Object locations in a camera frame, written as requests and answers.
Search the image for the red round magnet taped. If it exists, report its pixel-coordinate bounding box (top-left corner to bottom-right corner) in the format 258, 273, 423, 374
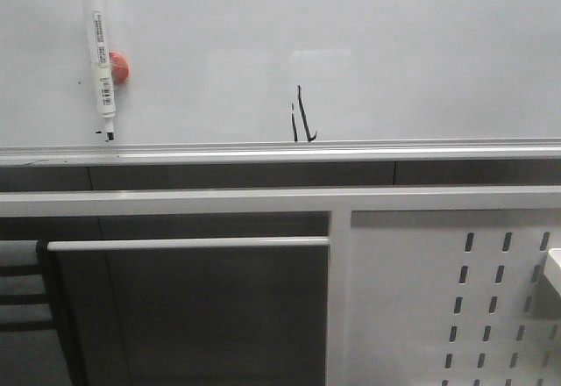
110, 51, 130, 86

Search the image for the white black-ink marker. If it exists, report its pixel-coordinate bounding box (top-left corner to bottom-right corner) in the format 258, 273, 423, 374
82, 0, 117, 142

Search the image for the white upper plastic tray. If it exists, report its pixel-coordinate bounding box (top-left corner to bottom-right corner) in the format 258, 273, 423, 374
543, 247, 561, 295

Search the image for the white whiteboard with aluminium frame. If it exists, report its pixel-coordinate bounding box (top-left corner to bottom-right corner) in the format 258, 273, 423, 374
1, 0, 560, 166

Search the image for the white pegboard stand frame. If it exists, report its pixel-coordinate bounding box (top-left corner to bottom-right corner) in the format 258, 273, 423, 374
1, 186, 560, 385

